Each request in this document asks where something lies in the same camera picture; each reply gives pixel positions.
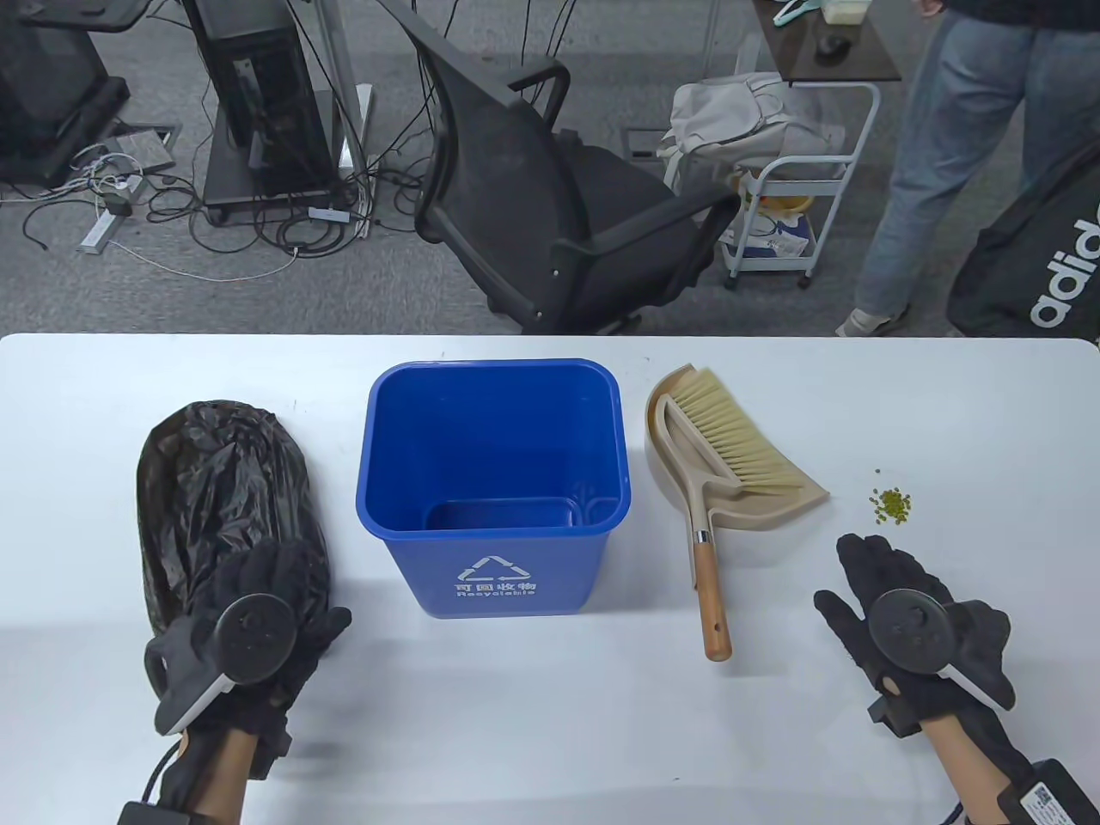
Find person's right hand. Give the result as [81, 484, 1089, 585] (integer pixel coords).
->
[814, 533, 1015, 738]

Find person's left hand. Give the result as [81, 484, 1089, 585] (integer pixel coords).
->
[176, 537, 353, 750]

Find black plastic garbage bag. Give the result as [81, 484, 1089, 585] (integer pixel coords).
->
[137, 399, 333, 639]

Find person's left forearm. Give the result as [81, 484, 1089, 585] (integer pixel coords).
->
[182, 730, 260, 825]

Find person's right forearm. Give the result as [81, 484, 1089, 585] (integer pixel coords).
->
[926, 718, 1032, 825]

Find round black right glove tracker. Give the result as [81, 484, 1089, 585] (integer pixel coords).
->
[866, 588, 1017, 738]

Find round black glove tracker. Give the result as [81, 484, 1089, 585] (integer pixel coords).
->
[144, 593, 298, 736]
[866, 588, 1017, 738]

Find round black left glove tracker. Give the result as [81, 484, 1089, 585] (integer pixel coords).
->
[144, 593, 298, 736]

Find pile of green beans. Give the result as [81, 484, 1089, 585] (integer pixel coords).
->
[868, 468, 914, 524]

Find beige dustpan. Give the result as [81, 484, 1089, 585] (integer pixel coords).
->
[645, 364, 831, 535]

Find blue recycling bin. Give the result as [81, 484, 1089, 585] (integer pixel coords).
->
[356, 358, 633, 620]

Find black right wrist box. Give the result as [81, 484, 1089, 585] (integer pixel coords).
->
[997, 760, 1100, 825]

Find blue and white package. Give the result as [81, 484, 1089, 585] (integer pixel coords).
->
[741, 211, 818, 260]

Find black bag with white print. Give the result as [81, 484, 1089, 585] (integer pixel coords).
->
[945, 142, 1100, 341]

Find white power strip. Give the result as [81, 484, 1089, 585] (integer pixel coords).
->
[79, 209, 119, 255]

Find white rolling cart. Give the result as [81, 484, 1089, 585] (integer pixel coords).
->
[722, 81, 883, 290]

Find black office chair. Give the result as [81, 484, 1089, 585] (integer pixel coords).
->
[378, 0, 745, 336]

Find grey backpack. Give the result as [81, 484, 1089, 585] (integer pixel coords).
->
[657, 72, 848, 188]

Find black computer tower stand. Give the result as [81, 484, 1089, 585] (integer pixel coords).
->
[179, 0, 358, 228]

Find white desk leg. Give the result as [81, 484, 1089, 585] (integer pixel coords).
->
[308, 0, 376, 238]

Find dark side table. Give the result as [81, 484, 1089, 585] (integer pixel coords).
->
[751, 0, 903, 85]

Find black monitor stand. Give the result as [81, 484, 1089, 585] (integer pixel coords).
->
[0, 0, 131, 186]

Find wooden handled beige brush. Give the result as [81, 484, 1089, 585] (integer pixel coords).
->
[662, 369, 805, 663]

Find bundle of black floor cables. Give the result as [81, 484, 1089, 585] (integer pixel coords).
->
[21, 129, 431, 259]

